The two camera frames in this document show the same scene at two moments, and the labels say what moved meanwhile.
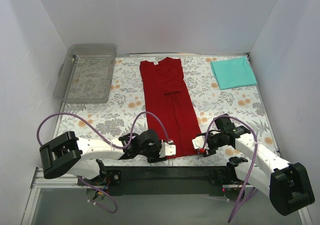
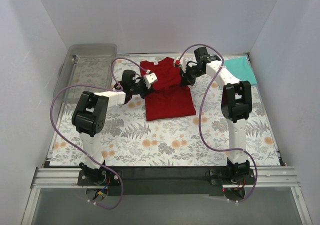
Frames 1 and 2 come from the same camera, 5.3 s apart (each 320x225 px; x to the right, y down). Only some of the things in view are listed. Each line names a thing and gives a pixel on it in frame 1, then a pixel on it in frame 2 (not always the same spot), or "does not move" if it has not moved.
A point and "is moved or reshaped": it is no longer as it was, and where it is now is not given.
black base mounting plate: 162,181 does not move
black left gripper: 157,156 -> 144,89
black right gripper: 206,152 -> 186,74
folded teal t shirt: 233,73 does not move
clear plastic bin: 85,73 does not move
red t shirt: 169,112 is moved or reshaped
